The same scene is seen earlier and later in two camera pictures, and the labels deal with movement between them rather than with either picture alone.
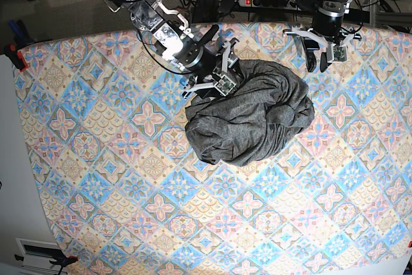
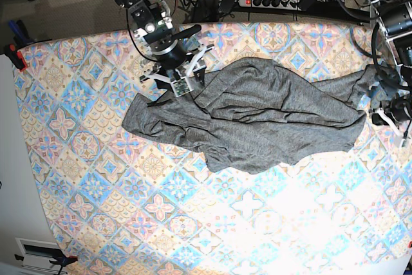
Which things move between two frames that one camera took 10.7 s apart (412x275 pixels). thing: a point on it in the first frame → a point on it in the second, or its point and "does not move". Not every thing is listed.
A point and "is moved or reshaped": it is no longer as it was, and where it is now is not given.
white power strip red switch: [284, 2] does not move
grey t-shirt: [270, 104] is moved or reshaped
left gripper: [337, 44] → [389, 107]
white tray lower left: [37, 255] does not move
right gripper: [221, 78] → [174, 60]
